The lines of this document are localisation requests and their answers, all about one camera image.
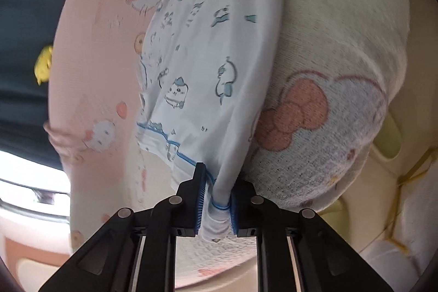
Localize yellow plush ornament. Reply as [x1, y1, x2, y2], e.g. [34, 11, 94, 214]
[34, 46, 53, 85]

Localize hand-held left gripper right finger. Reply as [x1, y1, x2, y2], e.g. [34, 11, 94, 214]
[230, 179, 394, 292]

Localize pink cabinet panel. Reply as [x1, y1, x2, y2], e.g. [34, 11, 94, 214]
[0, 210, 74, 292]

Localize dark blue curtain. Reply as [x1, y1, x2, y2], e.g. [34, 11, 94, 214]
[0, 0, 69, 169]

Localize window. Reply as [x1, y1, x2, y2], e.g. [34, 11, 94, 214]
[0, 150, 72, 222]

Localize pink cat print blanket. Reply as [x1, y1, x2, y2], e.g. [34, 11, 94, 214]
[44, 0, 414, 292]

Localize white cartoon print pajama pants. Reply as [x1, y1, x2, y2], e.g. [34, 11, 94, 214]
[136, 0, 284, 242]

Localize white cloth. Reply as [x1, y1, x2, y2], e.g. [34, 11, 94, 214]
[359, 237, 421, 292]

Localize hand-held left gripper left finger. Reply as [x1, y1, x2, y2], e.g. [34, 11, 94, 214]
[38, 162, 208, 292]

